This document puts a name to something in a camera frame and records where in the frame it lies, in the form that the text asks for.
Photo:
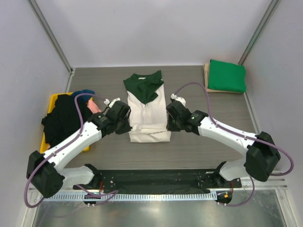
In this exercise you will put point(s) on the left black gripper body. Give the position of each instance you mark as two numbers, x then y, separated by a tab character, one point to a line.
123	126

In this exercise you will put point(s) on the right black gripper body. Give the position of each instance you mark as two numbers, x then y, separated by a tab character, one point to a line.
179	126

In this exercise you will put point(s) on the white and green raglan t-shirt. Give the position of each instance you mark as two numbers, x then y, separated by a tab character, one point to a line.
148	117

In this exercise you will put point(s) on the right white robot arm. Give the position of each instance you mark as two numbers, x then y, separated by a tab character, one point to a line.
260	157

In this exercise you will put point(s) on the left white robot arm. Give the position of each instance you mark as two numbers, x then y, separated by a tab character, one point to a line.
47	171

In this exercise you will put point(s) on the pink garment in bin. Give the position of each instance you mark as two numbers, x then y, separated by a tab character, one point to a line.
93	107

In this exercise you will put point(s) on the blue garment in bin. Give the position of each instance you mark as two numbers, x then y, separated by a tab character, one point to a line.
84	98

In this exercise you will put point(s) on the black t-shirt in bin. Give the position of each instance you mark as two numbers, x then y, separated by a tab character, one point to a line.
61	118

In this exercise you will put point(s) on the folded beige t-shirt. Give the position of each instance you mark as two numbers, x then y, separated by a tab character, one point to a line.
206	67

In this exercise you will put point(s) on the folded bright green t-shirt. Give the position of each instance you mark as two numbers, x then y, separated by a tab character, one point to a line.
225	76

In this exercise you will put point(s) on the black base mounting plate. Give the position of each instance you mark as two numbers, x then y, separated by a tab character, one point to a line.
174	181

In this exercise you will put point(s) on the yellow plastic bin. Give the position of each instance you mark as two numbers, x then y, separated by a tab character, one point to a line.
45	144

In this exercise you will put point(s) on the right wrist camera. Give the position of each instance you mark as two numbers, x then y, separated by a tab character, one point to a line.
174	97

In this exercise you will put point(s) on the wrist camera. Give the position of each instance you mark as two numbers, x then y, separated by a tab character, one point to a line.
174	97
109	103

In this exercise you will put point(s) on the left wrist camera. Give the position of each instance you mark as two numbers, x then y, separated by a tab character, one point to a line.
109	103

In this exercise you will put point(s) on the slotted cable duct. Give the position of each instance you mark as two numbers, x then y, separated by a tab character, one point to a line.
82	196

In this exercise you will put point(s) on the aluminium extrusion rail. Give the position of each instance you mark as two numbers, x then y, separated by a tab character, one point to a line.
278	182

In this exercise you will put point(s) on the left aluminium corner post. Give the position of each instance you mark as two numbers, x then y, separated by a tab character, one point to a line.
42	20

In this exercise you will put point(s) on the aluminium corner post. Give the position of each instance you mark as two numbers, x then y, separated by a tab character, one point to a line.
259	29
42	20

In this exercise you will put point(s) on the right aluminium corner post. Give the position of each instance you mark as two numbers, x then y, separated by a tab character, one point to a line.
259	29

